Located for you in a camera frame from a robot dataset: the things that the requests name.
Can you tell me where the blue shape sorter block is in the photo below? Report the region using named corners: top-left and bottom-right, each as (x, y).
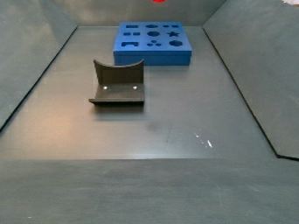
top-left (113, 21), bottom-right (192, 66)

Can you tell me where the black curved holder bracket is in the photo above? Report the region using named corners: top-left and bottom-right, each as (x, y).
top-left (88, 60), bottom-right (145, 105)

